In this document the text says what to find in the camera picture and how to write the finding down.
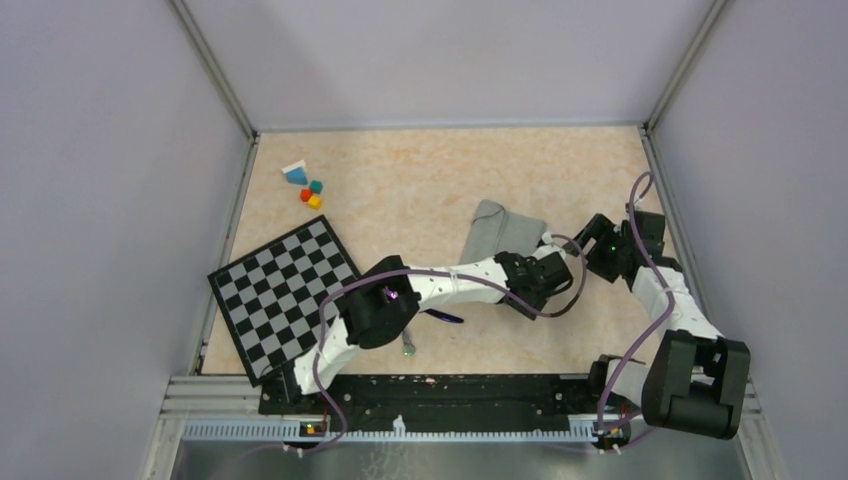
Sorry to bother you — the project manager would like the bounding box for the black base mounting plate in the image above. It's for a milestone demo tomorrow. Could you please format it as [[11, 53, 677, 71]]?
[[258, 374, 600, 434]]

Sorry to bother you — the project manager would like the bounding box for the yellow cube block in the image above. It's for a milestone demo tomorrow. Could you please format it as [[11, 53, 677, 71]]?
[[307, 195, 323, 210]]

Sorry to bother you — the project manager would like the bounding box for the aluminium corner post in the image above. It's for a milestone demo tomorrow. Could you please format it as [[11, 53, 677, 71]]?
[[643, 0, 734, 136], [166, 0, 257, 142]]

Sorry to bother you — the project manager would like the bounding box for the grey cloth napkin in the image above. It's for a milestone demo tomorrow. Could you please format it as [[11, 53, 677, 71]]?
[[459, 200, 547, 264]]

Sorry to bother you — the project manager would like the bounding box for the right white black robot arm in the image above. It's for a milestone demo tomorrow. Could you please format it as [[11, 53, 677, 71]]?
[[577, 211, 751, 440]]

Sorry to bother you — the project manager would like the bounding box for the blue white wedge block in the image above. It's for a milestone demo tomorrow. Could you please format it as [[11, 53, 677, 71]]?
[[281, 160, 309, 186]]

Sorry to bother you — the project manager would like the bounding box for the iridescent purple spoon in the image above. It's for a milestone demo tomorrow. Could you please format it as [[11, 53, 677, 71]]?
[[384, 287, 416, 357]]

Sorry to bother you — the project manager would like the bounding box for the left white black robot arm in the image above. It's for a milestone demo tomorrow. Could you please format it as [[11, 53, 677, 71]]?
[[282, 247, 574, 414]]

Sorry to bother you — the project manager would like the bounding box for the aluminium front frame rail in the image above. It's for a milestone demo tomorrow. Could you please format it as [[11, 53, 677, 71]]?
[[158, 374, 763, 444]]

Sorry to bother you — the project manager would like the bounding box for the black grey checkerboard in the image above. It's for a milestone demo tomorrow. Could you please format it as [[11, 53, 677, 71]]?
[[207, 215, 360, 386]]

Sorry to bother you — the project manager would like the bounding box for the left aluminium corner post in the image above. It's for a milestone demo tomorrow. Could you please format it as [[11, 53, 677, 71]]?
[[166, 0, 257, 142]]

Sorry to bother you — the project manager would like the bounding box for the iridescent purple knife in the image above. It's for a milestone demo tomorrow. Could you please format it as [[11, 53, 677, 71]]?
[[424, 309, 465, 324]]

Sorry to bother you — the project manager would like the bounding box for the right aluminium corner post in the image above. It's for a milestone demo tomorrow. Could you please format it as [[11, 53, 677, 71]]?
[[643, 0, 734, 136]]

